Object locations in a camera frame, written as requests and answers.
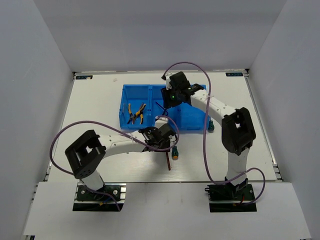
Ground blue three-compartment plastic bin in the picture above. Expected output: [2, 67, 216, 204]
[117, 84, 212, 135]

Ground green orange-tipped screwdriver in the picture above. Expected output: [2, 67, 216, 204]
[171, 146, 179, 161]

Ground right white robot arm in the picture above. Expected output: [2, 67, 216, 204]
[161, 71, 256, 200]

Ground orange-handled small pliers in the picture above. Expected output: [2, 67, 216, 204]
[127, 103, 134, 124]

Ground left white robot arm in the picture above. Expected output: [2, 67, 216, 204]
[65, 123, 177, 200]

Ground corner logo sticker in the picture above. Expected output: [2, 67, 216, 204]
[75, 75, 93, 80]
[225, 72, 244, 77]

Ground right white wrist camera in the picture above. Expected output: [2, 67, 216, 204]
[161, 72, 172, 90]

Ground dark hex key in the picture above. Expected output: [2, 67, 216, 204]
[162, 108, 169, 117]

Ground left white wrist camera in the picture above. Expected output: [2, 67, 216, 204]
[154, 116, 169, 131]

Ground small green stubby screwdriver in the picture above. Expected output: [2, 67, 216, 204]
[208, 120, 215, 133]

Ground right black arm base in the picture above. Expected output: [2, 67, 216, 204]
[204, 184, 257, 213]

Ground yellow-handled needle-nose pliers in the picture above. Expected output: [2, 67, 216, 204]
[132, 103, 146, 125]

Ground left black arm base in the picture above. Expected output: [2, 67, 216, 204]
[72, 183, 127, 212]

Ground large hex key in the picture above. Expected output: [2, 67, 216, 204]
[165, 152, 171, 171]

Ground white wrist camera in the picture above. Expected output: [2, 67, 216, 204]
[161, 72, 172, 90]
[154, 116, 169, 131]

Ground left corner logo sticker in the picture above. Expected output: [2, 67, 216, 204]
[75, 75, 93, 80]

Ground right corner logo sticker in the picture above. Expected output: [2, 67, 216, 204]
[225, 72, 244, 77]

